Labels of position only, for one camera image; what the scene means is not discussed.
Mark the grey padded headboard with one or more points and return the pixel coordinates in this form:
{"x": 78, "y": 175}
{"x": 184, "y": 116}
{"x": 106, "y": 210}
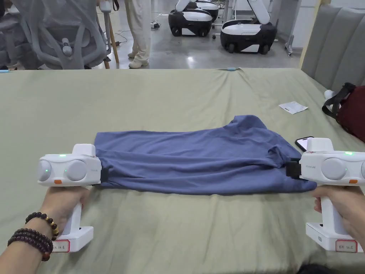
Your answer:
{"x": 333, "y": 42}

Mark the blue shirt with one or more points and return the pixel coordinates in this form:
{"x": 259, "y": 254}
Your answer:
{"x": 199, "y": 162}

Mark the bed with pale green sheet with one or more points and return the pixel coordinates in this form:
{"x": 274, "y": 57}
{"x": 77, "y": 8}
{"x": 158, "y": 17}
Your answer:
{"x": 176, "y": 94}

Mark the white and black robot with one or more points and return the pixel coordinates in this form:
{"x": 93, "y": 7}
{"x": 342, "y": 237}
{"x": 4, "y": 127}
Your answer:
{"x": 208, "y": 8}
{"x": 248, "y": 31}
{"x": 190, "y": 20}

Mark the person's right forearm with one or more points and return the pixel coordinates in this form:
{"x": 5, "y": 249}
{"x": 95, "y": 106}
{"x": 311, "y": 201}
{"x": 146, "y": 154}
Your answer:
{"x": 358, "y": 228}

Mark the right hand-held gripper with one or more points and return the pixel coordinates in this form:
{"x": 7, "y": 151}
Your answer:
{"x": 330, "y": 171}

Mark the dark red bag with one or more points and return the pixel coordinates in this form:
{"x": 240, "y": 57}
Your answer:
{"x": 352, "y": 111}

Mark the person's left hand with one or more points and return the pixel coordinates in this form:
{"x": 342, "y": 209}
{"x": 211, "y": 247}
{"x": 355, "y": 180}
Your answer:
{"x": 63, "y": 203}

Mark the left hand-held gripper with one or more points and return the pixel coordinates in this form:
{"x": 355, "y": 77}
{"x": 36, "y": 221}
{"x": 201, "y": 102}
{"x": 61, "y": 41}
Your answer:
{"x": 61, "y": 170}

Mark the person's right hand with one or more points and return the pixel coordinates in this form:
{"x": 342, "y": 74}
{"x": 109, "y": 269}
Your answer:
{"x": 342, "y": 201}

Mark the black phone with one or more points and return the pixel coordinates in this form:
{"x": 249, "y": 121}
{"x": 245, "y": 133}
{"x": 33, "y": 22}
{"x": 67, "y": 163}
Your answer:
{"x": 302, "y": 143}

